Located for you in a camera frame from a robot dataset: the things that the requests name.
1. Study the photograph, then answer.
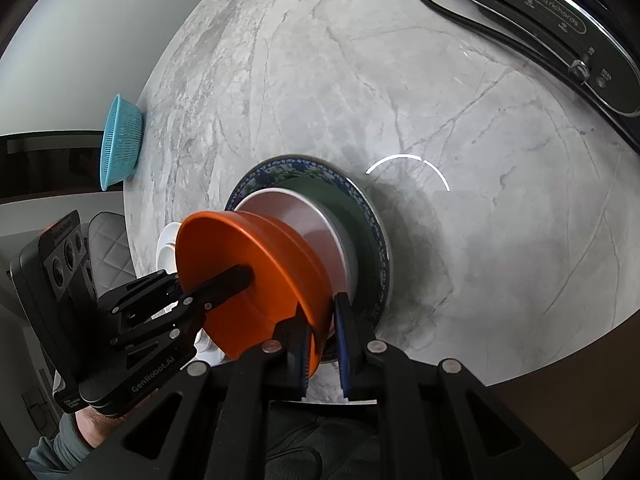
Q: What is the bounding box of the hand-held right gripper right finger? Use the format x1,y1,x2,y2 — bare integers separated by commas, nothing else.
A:
333,291,576,480

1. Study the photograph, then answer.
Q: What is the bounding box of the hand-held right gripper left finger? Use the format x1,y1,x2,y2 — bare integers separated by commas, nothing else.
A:
70,305,313,480

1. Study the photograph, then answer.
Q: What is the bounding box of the person's dark grey clothing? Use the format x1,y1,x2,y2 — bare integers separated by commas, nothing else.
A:
264,402,390,480

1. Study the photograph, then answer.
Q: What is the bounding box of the grey bowl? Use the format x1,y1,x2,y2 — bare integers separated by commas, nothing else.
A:
234,187,359,353

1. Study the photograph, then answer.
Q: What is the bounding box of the person's left hand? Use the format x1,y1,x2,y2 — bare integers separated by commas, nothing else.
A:
72,405,128,451

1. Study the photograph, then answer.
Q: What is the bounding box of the blue patterned plate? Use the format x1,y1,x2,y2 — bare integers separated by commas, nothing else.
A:
225,154,394,364

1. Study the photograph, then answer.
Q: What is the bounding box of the dark furniture panel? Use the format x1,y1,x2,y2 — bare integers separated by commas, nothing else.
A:
0,131,109,196

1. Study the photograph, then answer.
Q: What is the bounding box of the blue plastic colander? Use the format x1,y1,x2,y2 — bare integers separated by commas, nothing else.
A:
99,93,145,192

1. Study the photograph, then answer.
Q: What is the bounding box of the grey quilted chair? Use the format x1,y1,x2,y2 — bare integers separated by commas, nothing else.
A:
86,210,137,292

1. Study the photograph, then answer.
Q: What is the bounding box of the dark green plate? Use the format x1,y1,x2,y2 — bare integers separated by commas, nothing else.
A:
287,172,387,322

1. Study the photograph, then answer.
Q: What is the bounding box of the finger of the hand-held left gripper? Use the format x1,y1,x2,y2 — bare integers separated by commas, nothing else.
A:
112,326,199,364
97,264,254,332

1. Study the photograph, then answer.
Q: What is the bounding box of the person's left forearm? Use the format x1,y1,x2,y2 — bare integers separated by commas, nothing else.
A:
27,412,93,477

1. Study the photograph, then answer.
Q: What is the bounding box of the orange bowl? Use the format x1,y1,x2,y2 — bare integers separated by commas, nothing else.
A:
175,211,334,380

